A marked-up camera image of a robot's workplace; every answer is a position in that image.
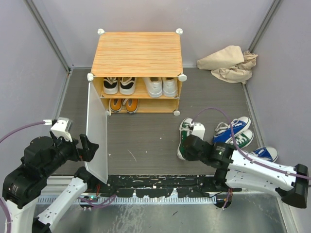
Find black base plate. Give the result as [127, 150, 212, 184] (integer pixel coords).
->
[95, 175, 228, 198]

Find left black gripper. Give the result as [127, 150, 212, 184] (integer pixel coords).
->
[43, 131, 99, 176]

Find white cabinet door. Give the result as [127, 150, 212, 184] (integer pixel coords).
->
[84, 82, 109, 184]

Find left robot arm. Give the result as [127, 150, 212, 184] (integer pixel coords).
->
[1, 134, 99, 233]

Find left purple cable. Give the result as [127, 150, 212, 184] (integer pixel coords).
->
[0, 118, 53, 233]

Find beige cloth bag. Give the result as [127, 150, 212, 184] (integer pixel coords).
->
[197, 45, 258, 84]

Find blue sneaker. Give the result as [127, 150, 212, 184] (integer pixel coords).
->
[212, 116, 251, 143]
[251, 147, 279, 163]

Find black white sneaker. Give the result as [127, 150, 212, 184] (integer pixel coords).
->
[120, 77, 136, 95]
[103, 77, 119, 95]

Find wooden shoe cabinet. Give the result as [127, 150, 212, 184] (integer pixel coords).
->
[87, 28, 187, 116]

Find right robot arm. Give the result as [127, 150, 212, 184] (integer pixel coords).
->
[182, 135, 309, 209]

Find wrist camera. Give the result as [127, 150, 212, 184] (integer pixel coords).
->
[51, 117, 73, 142]
[190, 123, 206, 140]

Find white cable tray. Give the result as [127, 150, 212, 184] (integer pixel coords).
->
[37, 195, 217, 205]

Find orange sneaker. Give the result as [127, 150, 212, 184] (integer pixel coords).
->
[122, 99, 138, 114]
[108, 99, 122, 115]

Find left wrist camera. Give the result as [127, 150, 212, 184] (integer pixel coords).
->
[51, 117, 73, 142]

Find green sneaker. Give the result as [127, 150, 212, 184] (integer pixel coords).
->
[234, 130, 254, 149]
[177, 117, 194, 160]

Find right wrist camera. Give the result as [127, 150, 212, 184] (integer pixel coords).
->
[190, 123, 206, 140]

